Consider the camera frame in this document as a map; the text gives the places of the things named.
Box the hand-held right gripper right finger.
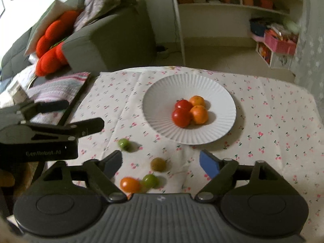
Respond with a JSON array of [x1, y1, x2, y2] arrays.
[[194, 150, 294, 201]]

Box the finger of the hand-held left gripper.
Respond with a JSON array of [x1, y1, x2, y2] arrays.
[[15, 118, 105, 142], [15, 100, 69, 121]]

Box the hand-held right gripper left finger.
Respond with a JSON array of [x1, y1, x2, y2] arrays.
[[38, 150, 127, 203]]

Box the green cherry tomato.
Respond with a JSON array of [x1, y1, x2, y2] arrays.
[[118, 138, 131, 152], [142, 174, 159, 189]]

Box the orange cherry tomato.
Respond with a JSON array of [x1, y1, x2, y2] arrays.
[[120, 177, 142, 193]]

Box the white ribbed plate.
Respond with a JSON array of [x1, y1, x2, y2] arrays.
[[142, 74, 237, 145]]

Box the striped patterned pillow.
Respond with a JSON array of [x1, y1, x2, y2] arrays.
[[27, 72, 91, 107]]

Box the white printed papers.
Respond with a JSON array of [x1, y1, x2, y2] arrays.
[[0, 64, 38, 107]]

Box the brown longan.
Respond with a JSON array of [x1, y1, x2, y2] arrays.
[[150, 157, 167, 172]]

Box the small orange tangerine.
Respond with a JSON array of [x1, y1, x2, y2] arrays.
[[189, 95, 205, 107], [190, 105, 209, 124]]

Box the red cherry tomato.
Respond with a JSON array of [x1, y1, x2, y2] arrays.
[[175, 99, 193, 110], [172, 108, 192, 128]]

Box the cherry print tablecloth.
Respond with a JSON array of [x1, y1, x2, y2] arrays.
[[51, 66, 321, 218]]

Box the red plush cushion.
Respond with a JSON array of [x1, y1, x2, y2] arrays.
[[35, 10, 81, 76]]

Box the grey sofa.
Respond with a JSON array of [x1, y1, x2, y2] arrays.
[[0, 0, 156, 81]]

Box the white cushion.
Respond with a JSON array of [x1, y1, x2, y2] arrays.
[[24, 0, 66, 56]]

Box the white storage cube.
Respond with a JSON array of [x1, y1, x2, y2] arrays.
[[256, 42, 291, 69]]

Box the pink plastic basket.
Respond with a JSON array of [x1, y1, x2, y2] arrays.
[[264, 29, 297, 55]]

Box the dark blue container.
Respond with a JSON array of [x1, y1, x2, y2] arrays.
[[249, 18, 269, 37]]

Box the white lace curtain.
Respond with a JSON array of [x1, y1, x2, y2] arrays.
[[295, 0, 324, 94]]

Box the white shelf unit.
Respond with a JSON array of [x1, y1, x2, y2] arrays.
[[168, 0, 304, 66]]

